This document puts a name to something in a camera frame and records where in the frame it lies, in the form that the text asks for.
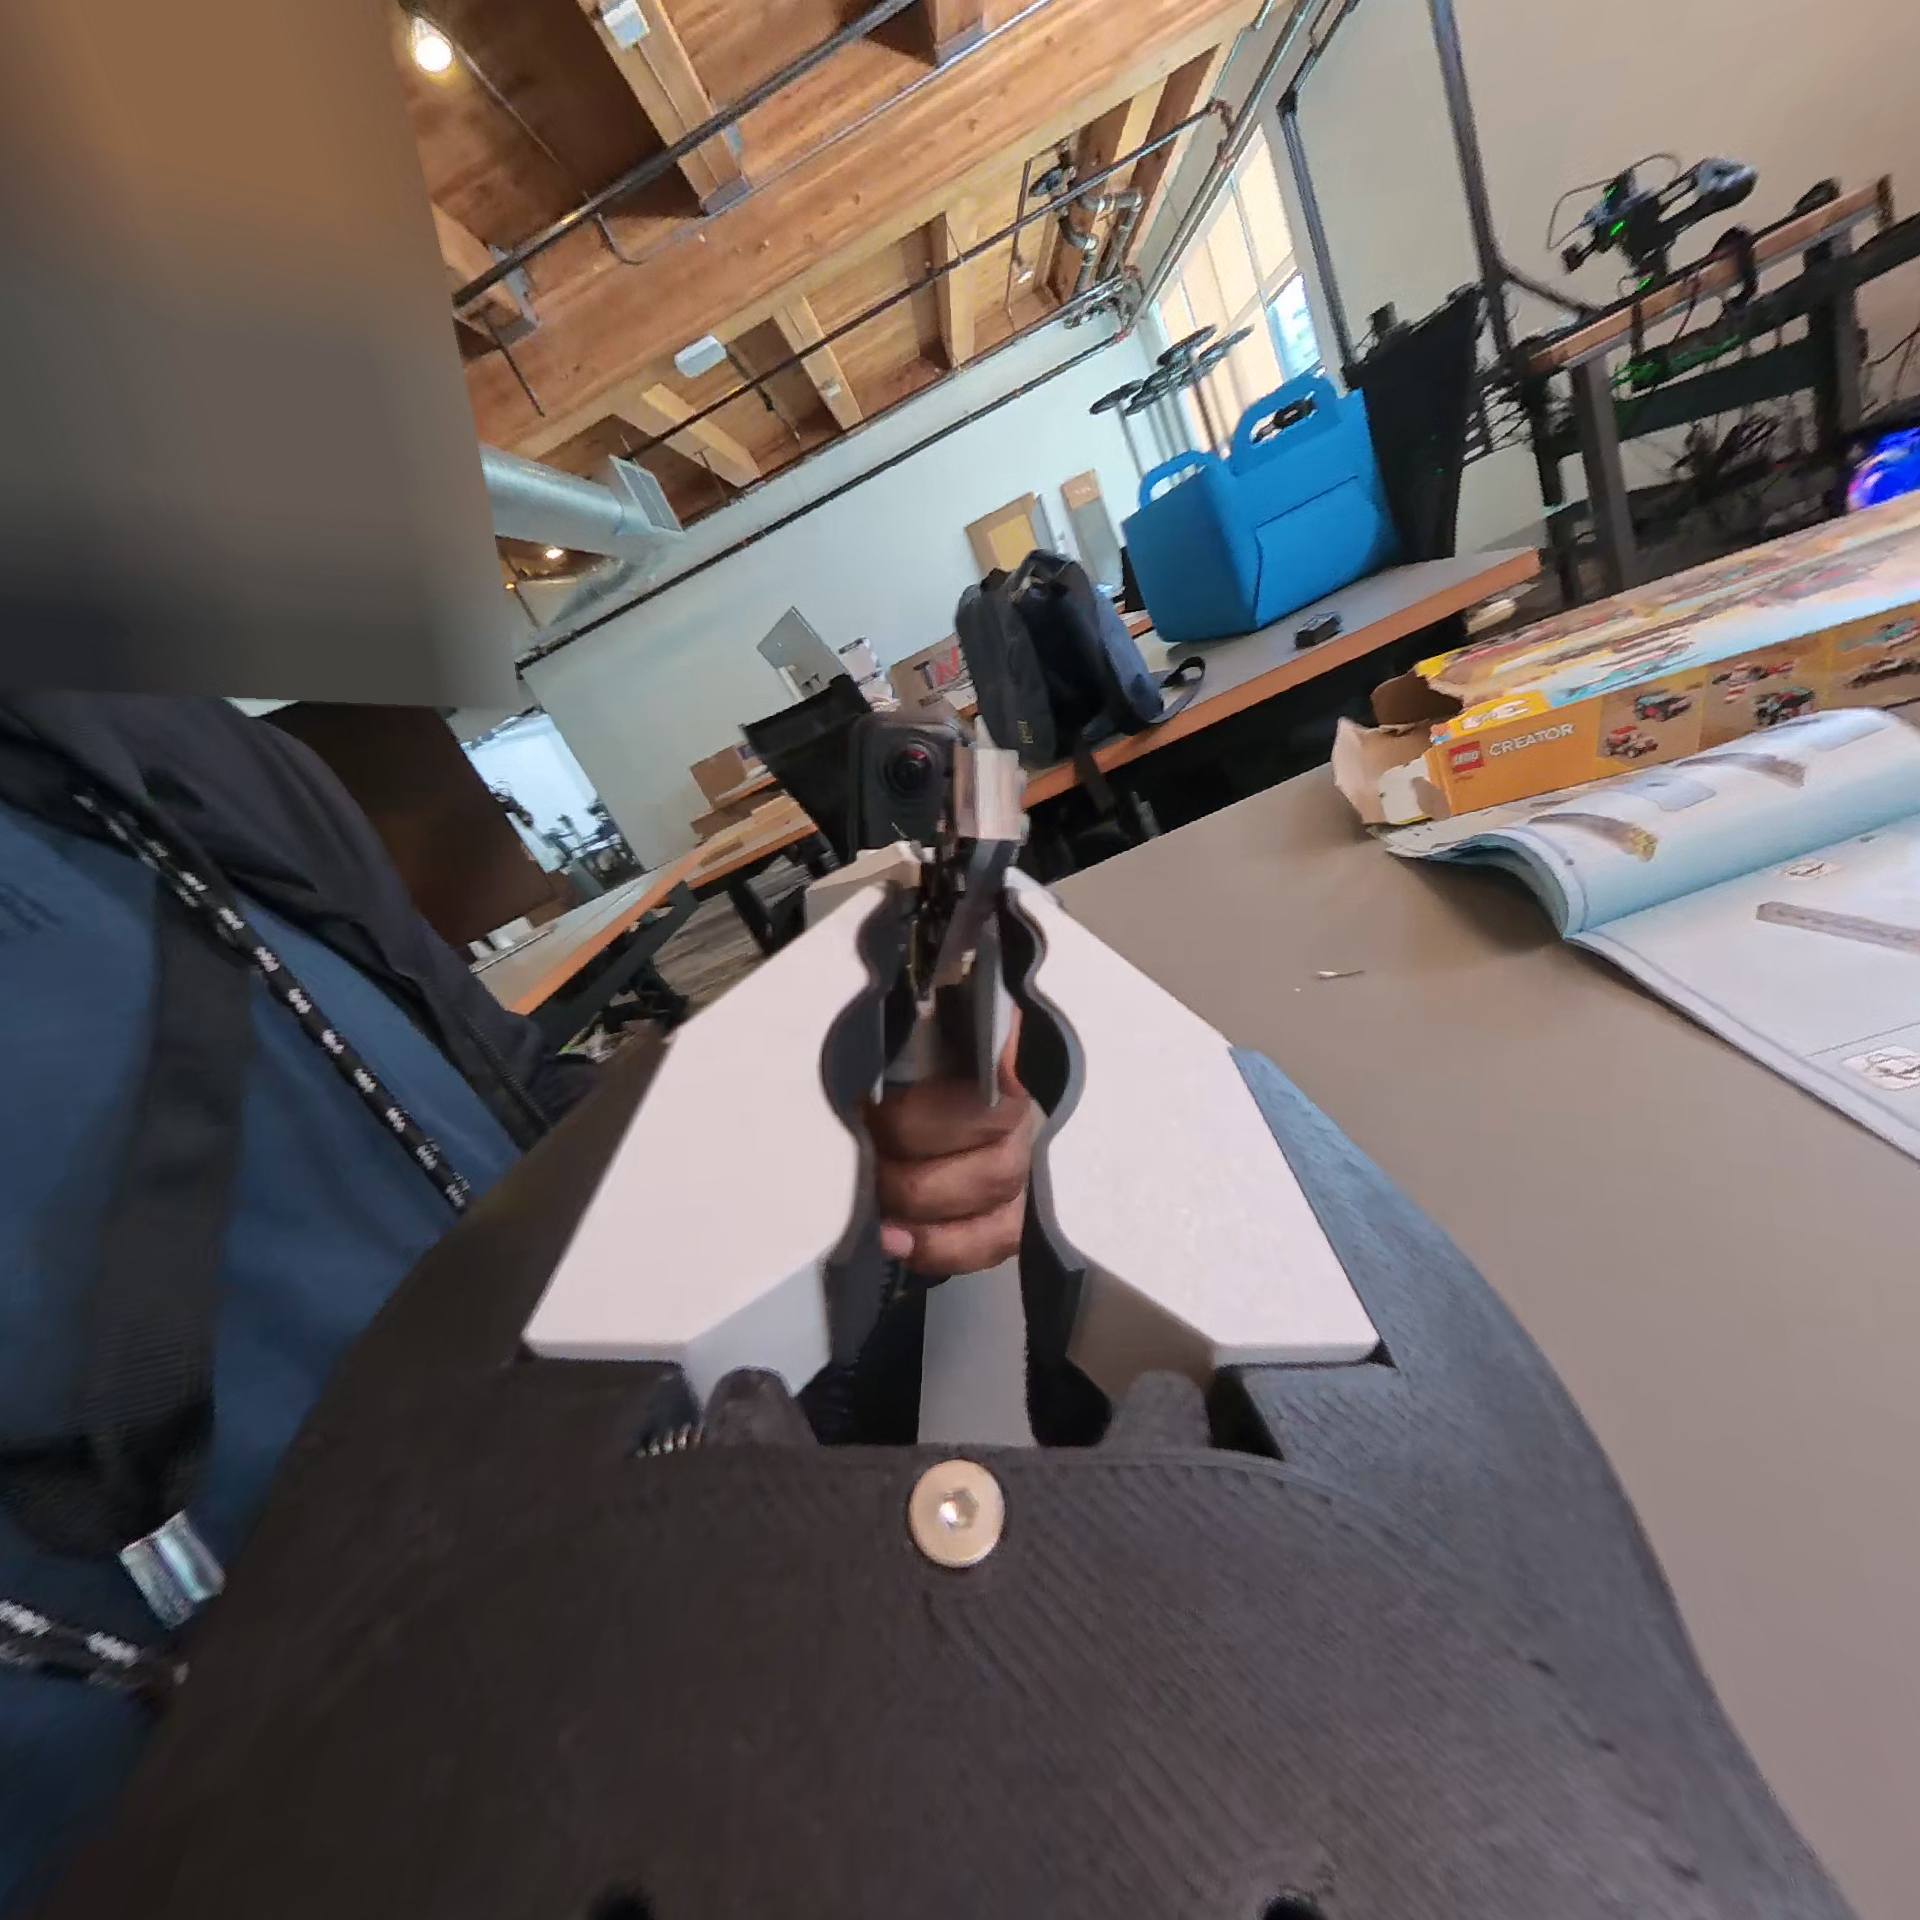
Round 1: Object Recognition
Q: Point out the grey tan toy brick assembly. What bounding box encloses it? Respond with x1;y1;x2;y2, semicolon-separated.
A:
898;738;1031;999

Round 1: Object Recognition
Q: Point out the black shoulder strap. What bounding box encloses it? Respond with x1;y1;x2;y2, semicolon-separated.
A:
0;868;255;1560

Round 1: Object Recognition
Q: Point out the blue felt storage bag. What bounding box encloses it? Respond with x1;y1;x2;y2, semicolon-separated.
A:
1122;373;1405;644

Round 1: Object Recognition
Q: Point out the black electronics rig with cables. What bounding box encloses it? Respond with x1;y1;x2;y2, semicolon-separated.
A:
1546;148;1847;303

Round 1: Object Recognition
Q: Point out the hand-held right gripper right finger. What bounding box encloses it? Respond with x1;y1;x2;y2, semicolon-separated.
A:
1000;873;1382;1387

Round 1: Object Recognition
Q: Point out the person's left hand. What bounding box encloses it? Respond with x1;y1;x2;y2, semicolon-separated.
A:
867;1052;1045;1285

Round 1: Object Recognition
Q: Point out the metal strap buckle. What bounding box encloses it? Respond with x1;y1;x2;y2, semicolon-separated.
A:
118;1512;224;1630

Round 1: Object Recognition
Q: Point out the grey laptop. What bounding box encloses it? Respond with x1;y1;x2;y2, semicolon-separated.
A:
753;608;842;703

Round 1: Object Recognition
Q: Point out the bright end wall window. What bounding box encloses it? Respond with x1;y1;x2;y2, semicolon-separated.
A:
1148;135;1325;413

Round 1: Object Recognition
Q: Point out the silver air duct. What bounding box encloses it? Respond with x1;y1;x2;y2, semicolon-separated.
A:
479;442;689;631

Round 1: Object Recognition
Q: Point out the toy brick instruction booklet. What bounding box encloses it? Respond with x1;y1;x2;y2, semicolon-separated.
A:
1385;703;1920;1164

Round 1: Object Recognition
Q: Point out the black frame wooden table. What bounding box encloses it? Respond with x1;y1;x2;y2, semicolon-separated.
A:
1508;180;1920;599

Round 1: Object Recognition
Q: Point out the row of black bar stools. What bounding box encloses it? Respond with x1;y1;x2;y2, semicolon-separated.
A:
1087;322;1257;470

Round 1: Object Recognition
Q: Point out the light wooden office table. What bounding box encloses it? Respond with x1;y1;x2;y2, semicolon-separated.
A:
470;797;827;1020

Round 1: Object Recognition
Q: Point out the person's blue hooded sweatshirt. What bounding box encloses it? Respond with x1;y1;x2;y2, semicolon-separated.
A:
0;689;601;1920

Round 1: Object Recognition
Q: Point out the black fabric panel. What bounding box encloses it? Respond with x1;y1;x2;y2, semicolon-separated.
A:
1341;288;1490;562

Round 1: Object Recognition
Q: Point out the dark navy backpack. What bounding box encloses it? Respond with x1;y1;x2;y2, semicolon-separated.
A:
954;551;1208;769

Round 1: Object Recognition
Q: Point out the yellow toy brick box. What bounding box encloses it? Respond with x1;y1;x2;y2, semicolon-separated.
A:
1329;533;1920;830

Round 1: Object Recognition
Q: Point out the black office chair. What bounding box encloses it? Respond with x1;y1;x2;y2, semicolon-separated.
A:
738;672;883;863

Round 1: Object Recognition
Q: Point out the wooden edged office table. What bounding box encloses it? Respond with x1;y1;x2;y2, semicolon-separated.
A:
898;547;1546;820

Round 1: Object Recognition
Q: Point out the black white drawstring cord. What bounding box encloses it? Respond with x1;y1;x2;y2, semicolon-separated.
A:
0;788;479;1697

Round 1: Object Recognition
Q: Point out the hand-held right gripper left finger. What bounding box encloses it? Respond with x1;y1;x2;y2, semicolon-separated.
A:
521;888;903;1387

